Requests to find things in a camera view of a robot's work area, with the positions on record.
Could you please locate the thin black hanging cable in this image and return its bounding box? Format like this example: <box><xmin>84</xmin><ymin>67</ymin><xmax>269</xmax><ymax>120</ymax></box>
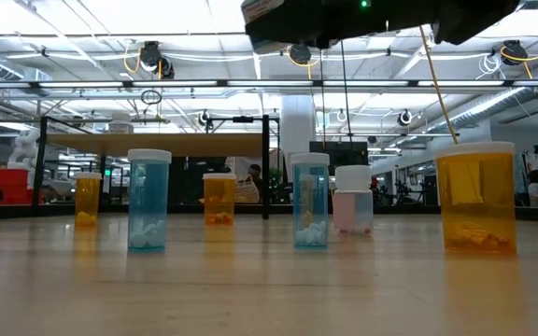
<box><xmin>318</xmin><ymin>46</ymin><xmax>327</xmax><ymax>151</ymax></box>

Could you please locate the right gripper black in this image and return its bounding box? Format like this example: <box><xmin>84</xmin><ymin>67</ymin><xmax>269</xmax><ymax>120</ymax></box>
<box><xmin>244</xmin><ymin>0</ymin><xmax>438</xmax><ymax>49</ymax></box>

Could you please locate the clear pink-tinted pill bottle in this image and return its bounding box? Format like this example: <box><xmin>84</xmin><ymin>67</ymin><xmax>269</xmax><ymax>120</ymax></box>
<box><xmin>333</xmin><ymin>164</ymin><xmax>375</xmax><ymax>236</ymax></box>

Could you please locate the yellow hanging cable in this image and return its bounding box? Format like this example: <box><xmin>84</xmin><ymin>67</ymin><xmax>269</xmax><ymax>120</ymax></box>
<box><xmin>418</xmin><ymin>25</ymin><xmax>460</xmax><ymax>146</ymax></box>

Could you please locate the white building column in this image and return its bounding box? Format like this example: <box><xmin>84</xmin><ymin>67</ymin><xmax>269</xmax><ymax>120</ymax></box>
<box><xmin>279</xmin><ymin>95</ymin><xmax>318</xmax><ymax>183</ymax></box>

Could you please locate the linear ceiling light strip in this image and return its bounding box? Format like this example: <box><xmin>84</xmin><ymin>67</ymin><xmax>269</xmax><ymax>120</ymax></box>
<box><xmin>0</xmin><ymin>78</ymin><xmax>538</xmax><ymax>90</ymax></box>

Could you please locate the red plastic storage bin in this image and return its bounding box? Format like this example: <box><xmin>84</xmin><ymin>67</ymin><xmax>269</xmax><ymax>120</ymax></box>
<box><xmin>0</xmin><ymin>168</ymin><xmax>35</xmax><ymax>207</ymax></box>

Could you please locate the white humanoid robot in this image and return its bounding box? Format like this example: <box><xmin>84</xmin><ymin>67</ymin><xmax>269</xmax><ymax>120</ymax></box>
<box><xmin>6</xmin><ymin>129</ymin><xmax>41</xmax><ymax>172</ymax></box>

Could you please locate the large orange pill bottle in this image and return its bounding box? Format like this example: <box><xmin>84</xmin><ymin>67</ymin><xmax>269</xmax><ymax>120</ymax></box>
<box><xmin>433</xmin><ymin>141</ymin><xmax>517</xmax><ymax>257</ymax></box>

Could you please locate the black cable coil ring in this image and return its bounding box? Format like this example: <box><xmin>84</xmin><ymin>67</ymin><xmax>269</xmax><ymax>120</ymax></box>
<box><xmin>139</xmin><ymin>89</ymin><xmax>163</xmax><ymax>106</ymax></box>

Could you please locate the wooden shelf black frame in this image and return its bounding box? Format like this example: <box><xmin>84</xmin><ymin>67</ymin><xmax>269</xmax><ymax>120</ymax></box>
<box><xmin>32</xmin><ymin>114</ymin><xmax>282</xmax><ymax>220</ymax></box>

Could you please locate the medium orange pill bottle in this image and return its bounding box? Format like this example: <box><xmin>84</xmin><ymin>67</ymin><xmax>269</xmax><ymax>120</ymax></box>
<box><xmin>202</xmin><ymin>173</ymin><xmax>238</xmax><ymax>226</ymax></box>

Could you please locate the woven wicker bag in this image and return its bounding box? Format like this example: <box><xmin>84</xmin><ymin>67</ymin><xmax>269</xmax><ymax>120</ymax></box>
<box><xmin>234</xmin><ymin>175</ymin><xmax>262</xmax><ymax>204</ymax></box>

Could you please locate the white cable coil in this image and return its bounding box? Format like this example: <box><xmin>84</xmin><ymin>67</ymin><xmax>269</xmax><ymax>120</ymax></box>
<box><xmin>477</xmin><ymin>54</ymin><xmax>504</xmax><ymax>79</ymax></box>

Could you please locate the person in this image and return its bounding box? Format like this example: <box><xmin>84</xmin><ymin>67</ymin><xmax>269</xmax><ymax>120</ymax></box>
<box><xmin>525</xmin><ymin>168</ymin><xmax>538</xmax><ymax>207</ymax></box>
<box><xmin>244</xmin><ymin>162</ymin><xmax>266</xmax><ymax>203</ymax></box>

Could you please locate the blue pill bottle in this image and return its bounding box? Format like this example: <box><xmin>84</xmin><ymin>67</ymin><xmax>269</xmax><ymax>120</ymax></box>
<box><xmin>127</xmin><ymin>148</ymin><xmax>173</xmax><ymax>254</ymax></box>
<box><xmin>290</xmin><ymin>152</ymin><xmax>332</xmax><ymax>251</ymax></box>

